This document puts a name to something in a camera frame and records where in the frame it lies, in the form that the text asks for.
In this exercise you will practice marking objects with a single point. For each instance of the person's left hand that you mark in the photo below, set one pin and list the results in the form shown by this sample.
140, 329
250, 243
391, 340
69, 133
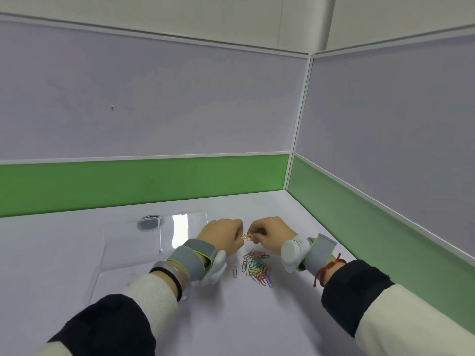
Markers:
219, 235

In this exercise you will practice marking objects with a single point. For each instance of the person's right hand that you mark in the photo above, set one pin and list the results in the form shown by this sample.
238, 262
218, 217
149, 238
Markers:
274, 233

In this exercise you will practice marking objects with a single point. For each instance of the person's left fingers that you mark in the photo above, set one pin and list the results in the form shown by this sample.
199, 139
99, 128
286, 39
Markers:
234, 229

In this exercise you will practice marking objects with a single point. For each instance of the person's right fingers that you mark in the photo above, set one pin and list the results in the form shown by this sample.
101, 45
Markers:
258, 229

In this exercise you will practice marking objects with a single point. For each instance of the person's left forearm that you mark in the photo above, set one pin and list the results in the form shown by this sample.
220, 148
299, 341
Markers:
122, 315

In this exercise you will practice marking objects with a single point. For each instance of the person's right forearm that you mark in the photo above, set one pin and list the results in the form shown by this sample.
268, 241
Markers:
386, 311

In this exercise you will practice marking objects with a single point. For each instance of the pile of coloured paper clips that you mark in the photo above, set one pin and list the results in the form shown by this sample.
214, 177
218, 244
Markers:
256, 268

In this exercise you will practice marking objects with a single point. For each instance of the white wrist tracker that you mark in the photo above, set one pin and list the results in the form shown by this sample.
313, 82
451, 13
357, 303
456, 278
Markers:
293, 252
217, 270

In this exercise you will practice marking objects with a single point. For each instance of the translucent bangle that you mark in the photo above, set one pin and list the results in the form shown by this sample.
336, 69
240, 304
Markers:
172, 268

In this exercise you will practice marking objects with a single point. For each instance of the black wrist band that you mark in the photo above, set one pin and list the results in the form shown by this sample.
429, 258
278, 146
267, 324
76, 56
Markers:
174, 279

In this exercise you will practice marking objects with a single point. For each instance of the clear plastic box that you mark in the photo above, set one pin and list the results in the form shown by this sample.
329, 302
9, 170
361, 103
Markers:
148, 240

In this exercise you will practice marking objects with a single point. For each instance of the lilac and green desk partition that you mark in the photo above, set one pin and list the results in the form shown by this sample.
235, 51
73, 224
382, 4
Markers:
389, 144
148, 107

